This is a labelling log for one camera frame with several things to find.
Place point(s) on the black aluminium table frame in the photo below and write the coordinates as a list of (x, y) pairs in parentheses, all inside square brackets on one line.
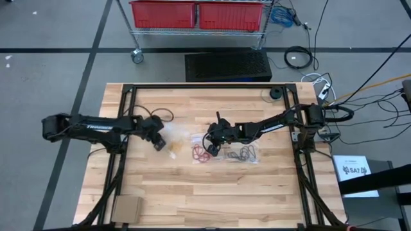
[(208, 86)]

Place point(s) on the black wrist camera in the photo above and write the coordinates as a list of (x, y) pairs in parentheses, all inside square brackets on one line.
[(213, 150), (159, 145)]

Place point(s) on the red plastic storage bin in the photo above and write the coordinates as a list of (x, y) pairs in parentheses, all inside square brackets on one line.
[(160, 14), (231, 16)]

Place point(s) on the black perforated computer case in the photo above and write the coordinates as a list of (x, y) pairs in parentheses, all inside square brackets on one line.
[(228, 65)]

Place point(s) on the black beam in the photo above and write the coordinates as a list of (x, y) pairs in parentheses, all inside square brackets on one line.
[(379, 179)]

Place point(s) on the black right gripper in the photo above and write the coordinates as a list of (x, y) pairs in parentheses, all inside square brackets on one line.
[(220, 131)]

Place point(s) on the yellow rubber band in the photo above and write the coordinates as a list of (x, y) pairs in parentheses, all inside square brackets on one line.
[(175, 146), (179, 148)]

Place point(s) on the white power strip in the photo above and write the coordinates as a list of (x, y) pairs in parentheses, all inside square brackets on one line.
[(324, 91)]

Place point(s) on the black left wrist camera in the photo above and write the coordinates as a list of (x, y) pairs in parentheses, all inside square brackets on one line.
[(159, 145)]

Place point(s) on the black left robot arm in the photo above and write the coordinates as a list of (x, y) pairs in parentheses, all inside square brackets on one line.
[(99, 127)]

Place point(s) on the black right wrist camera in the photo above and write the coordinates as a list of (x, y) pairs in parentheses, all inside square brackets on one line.
[(213, 150)]

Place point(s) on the grey side table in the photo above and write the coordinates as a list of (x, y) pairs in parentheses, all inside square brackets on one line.
[(369, 211)]

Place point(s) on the brown cardboard box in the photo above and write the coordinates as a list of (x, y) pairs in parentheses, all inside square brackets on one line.
[(126, 208)]

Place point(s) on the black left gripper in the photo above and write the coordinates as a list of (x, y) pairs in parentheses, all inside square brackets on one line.
[(154, 126)]

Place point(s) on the white SA7 booklet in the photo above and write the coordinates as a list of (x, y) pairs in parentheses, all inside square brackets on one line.
[(353, 179)]

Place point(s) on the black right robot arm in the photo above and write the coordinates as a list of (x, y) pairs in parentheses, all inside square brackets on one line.
[(273, 125)]

